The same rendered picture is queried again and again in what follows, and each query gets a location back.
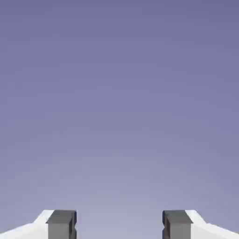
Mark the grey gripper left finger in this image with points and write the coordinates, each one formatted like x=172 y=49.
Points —
x=58 y=226

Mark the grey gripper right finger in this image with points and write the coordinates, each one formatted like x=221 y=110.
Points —
x=179 y=226

